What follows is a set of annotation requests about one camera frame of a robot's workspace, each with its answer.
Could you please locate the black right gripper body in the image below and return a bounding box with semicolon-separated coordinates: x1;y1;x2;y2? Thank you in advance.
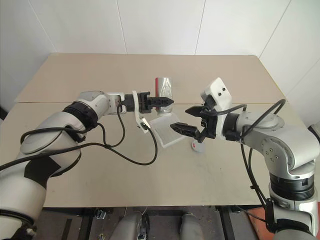
196;96;219;143

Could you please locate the clear plastic box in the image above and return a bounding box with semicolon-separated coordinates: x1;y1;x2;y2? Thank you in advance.
149;113;187;149

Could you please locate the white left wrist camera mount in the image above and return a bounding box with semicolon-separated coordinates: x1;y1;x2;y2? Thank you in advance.
131;89;152;136

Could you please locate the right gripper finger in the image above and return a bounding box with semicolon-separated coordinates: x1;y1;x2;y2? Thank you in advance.
169;122;201;139
184;105;209;117

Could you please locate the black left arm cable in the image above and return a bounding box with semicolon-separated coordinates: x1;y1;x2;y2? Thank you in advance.
0;99;159;172

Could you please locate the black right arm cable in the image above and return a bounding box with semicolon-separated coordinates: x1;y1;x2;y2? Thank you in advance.
212;98;287;226

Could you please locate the grey jar lid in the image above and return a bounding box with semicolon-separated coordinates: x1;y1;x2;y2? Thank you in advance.
190;140;205;153

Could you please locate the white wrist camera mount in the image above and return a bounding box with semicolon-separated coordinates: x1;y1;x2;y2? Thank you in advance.
199;77;233;114
131;89;152;136

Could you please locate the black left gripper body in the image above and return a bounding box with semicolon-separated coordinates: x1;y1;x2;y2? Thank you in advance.
137;91;154;115

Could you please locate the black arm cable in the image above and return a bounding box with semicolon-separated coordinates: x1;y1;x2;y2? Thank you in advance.
212;98;287;226
0;99;159;172

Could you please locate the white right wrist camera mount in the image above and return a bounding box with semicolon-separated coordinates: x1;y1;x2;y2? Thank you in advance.
199;77;233;114

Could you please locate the grey rounded robot leg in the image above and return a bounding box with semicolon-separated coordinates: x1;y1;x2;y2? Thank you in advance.
116;211;151;240
179;212;204;240

